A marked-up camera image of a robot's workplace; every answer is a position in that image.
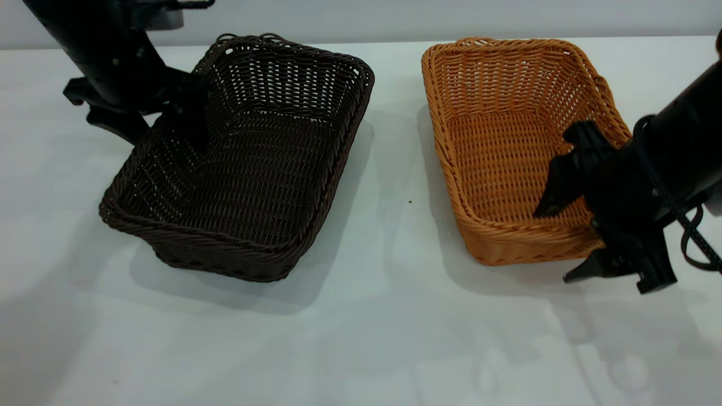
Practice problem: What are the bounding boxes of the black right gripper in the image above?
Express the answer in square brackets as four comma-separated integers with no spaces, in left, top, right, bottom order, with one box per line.
[534,121,677,294]

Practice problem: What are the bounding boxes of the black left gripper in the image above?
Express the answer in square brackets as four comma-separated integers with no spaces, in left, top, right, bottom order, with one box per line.
[63,34,211,153]

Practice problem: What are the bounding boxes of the orange wicker basket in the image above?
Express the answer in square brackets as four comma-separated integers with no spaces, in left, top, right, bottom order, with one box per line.
[421,37,632,266]

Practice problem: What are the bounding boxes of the black wicker basket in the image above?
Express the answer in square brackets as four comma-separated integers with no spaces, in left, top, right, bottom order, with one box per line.
[99,33,375,283]

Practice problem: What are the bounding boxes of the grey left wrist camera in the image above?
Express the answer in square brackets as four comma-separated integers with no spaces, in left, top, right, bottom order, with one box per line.
[135,0,184,32]

